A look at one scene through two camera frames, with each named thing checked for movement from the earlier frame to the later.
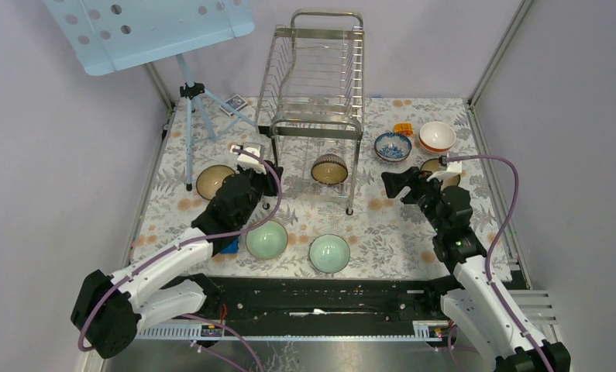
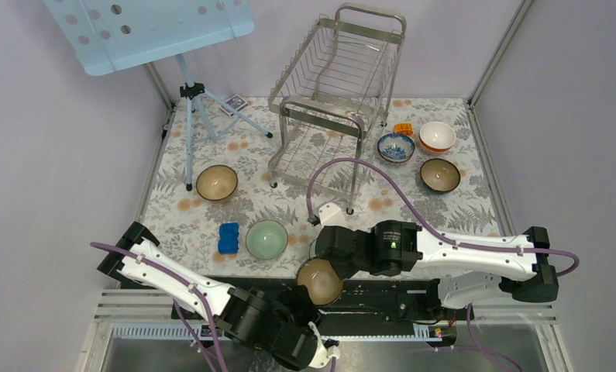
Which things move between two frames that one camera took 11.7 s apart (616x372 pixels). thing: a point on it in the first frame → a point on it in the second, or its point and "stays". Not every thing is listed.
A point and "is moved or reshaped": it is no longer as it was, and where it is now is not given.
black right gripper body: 424,193 → 351,268
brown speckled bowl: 210,178 stays
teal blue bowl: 434,165 stays
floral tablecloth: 294,187 stays
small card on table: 236,102 stays
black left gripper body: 260,184 → 294,304
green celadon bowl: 266,241 stays
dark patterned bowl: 329,169 → 324,284
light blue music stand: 105,36 stays
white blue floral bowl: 392,146 stays
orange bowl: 437,136 stays
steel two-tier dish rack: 312,103 is moved or reshaped
